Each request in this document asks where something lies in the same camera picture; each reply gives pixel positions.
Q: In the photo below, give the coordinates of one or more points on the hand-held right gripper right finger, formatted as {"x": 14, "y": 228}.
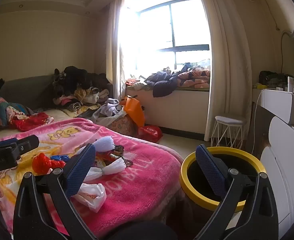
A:
{"x": 209, "y": 172}

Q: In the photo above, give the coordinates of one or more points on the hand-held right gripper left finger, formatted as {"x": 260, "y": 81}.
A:
{"x": 81, "y": 167}

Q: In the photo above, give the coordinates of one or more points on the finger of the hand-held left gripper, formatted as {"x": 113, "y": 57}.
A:
{"x": 4, "y": 143}
{"x": 28, "y": 143}

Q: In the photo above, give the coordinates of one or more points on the blue plastic bag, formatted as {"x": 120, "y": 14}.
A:
{"x": 59, "y": 158}

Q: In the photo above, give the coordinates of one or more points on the brown purple snack wrapper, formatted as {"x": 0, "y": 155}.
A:
{"x": 111, "y": 158}

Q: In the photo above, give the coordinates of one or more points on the yellow-rimmed black trash bin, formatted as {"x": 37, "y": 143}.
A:
{"x": 237, "y": 152}

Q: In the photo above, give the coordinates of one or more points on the dark snack packet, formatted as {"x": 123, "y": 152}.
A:
{"x": 118, "y": 150}

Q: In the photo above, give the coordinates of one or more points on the bed with beige sheet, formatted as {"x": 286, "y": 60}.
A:
{"x": 1, "y": 135}

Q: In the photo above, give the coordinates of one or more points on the red printed cloth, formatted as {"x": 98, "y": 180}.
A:
{"x": 31, "y": 121}

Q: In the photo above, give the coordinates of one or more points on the red crumpled plastic bag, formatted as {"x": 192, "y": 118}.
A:
{"x": 43, "y": 163}

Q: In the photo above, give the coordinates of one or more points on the white red-print plastic bag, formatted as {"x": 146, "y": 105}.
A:
{"x": 94, "y": 196}

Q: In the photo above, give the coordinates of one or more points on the white knotted plastic bag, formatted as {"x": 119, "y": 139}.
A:
{"x": 114, "y": 167}

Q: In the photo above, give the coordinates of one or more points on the pale lilac plastic bag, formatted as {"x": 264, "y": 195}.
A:
{"x": 104, "y": 143}

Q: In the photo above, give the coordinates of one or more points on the grey headboard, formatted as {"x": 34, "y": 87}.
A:
{"x": 24, "y": 90}

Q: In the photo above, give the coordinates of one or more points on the floral laundry basket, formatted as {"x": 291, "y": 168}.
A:
{"x": 123, "y": 126}

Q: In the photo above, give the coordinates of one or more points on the pink printed blanket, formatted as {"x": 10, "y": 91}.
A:
{"x": 142, "y": 180}

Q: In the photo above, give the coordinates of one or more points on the grey white clothes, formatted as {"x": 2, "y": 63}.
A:
{"x": 109, "y": 107}

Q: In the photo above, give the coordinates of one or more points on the red plastic shopping bag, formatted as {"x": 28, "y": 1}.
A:
{"x": 150, "y": 132}

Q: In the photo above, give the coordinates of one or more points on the orange paper bag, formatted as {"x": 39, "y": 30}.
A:
{"x": 134, "y": 110}

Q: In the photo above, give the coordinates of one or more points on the white drawer cabinet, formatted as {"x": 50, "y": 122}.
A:
{"x": 287, "y": 160}

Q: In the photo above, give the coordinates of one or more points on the black plush clothing heap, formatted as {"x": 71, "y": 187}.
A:
{"x": 74, "y": 77}

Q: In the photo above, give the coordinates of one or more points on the orange patterned quilt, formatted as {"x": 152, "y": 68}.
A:
{"x": 194, "y": 77}

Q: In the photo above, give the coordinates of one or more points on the white dressing table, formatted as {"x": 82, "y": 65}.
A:
{"x": 279, "y": 102}

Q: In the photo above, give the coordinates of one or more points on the clothes heap on window seat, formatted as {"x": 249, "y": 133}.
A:
{"x": 134, "y": 82}

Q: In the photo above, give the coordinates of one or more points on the yellow packet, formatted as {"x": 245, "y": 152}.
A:
{"x": 260, "y": 86}

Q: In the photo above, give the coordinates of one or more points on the navy jacket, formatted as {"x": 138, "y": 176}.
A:
{"x": 162, "y": 83}

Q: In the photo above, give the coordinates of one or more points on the cream curtain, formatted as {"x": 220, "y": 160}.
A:
{"x": 232, "y": 67}

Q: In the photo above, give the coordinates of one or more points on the black bag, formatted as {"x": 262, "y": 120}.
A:
{"x": 269, "y": 78}

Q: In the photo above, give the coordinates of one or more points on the sheer white curtain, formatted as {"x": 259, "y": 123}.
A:
{"x": 114, "y": 55}

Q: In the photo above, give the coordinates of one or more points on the white bottle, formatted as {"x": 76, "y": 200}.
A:
{"x": 290, "y": 83}

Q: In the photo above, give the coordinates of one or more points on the silver-framed mirror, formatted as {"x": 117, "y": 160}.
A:
{"x": 290, "y": 52}

